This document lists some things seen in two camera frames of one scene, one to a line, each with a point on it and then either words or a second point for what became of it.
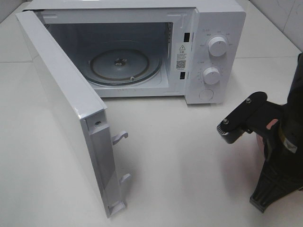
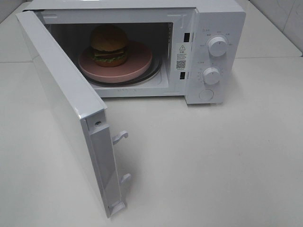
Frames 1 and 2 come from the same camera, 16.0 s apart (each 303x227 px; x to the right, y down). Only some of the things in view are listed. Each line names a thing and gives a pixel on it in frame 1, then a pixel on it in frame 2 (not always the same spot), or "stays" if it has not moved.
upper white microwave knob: [218, 46] stays
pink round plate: [260, 138] → [138, 59]
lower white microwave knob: [211, 75] stays
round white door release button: [206, 94] stays
